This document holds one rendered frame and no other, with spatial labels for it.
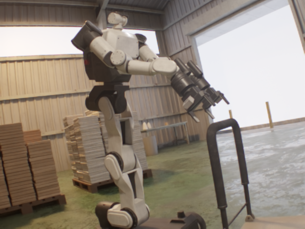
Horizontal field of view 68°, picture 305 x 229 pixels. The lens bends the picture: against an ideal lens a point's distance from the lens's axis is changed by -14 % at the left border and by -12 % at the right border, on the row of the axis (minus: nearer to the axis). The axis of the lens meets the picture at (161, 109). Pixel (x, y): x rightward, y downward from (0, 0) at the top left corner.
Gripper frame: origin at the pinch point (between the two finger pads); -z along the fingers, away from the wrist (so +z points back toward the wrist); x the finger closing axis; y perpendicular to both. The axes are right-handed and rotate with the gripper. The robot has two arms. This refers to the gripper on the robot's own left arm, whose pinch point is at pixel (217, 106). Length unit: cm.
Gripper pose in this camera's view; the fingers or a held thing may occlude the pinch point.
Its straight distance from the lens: 127.7
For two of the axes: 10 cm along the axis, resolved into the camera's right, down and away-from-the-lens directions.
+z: -5.6, -7.5, 3.5
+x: 5.9, -6.6, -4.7
